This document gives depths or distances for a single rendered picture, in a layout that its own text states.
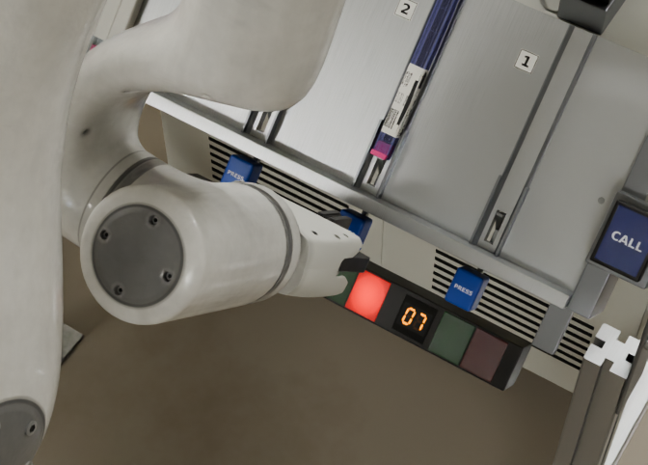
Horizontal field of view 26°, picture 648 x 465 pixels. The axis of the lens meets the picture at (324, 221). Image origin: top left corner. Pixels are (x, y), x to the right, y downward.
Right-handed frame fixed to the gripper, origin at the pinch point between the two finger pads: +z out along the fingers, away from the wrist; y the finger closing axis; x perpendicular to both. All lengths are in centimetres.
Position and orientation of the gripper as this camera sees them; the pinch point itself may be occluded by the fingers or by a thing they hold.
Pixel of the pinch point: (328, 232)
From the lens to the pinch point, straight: 112.0
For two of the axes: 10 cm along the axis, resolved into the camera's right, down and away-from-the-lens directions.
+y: 8.5, 4.2, -3.1
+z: 3.6, -0.3, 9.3
